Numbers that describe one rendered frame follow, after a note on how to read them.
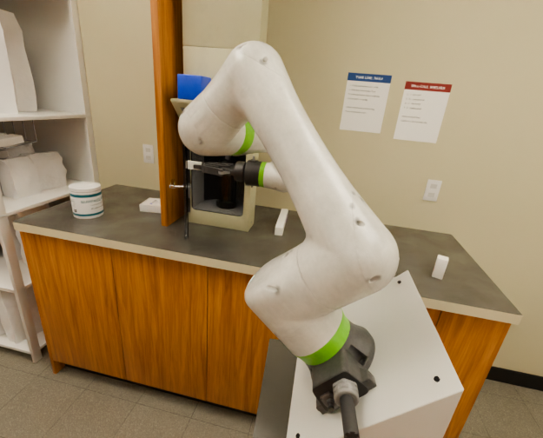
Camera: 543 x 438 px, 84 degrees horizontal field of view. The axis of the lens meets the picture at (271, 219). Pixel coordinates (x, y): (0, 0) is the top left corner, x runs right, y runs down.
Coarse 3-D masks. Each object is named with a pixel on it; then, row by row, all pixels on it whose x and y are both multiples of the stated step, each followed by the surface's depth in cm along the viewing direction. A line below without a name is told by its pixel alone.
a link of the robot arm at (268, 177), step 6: (264, 162) 109; (270, 162) 109; (264, 168) 107; (270, 168) 106; (264, 174) 106; (270, 174) 106; (276, 174) 105; (258, 180) 107; (264, 180) 107; (270, 180) 106; (276, 180) 105; (264, 186) 109; (270, 186) 108; (276, 186) 107; (282, 186) 106; (282, 192) 110
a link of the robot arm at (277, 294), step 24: (288, 264) 51; (264, 288) 52; (288, 288) 50; (264, 312) 53; (288, 312) 51; (312, 312) 50; (336, 312) 56; (288, 336) 54; (312, 336) 53; (336, 336) 54; (312, 360) 55
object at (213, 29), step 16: (192, 0) 116; (208, 0) 115; (224, 0) 114; (240, 0) 113; (256, 0) 112; (192, 16) 118; (208, 16) 117; (224, 16) 116; (240, 16) 114; (256, 16) 113; (192, 32) 120; (208, 32) 119; (224, 32) 118; (240, 32) 116; (256, 32) 115; (224, 48) 120
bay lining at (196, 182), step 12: (192, 156) 138; (204, 156) 151; (216, 156) 155; (240, 156) 156; (192, 180) 142; (204, 180) 156; (216, 180) 159; (192, 192) 144; (204, 192) 158; (216, 192) 162; (240, 192) 162; (192, 204) 146
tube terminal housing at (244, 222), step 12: (192, 48) 122; (204, 48) 121; (216, 48) 120; (192, 60) 124; (204, 60) 123; (216, 60) 122; (192, 72) 125; (204, 72) 124; (216, 72) 123; (252, 156) 132; (252, 192) 142; (252, 204) 146; (192, 216) 149; (204, 216) 147; (216, 216) 146; (228, 216) 145; (240, 216) 143; (252, 216) 150; (228, 228) 147; (240, 228) 145
